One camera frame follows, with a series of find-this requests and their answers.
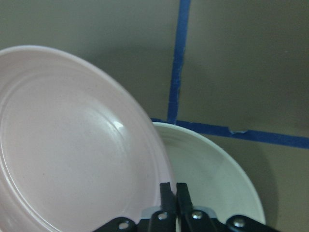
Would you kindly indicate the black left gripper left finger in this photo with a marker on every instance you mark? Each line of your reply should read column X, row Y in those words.
column 161, row 218

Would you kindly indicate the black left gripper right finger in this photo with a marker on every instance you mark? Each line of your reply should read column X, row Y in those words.
column 193, row 218

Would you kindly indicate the pink plate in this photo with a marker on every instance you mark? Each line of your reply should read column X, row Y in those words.
column 76, row 150

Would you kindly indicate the cream white plate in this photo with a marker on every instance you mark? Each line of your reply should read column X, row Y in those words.
column 214, row 179

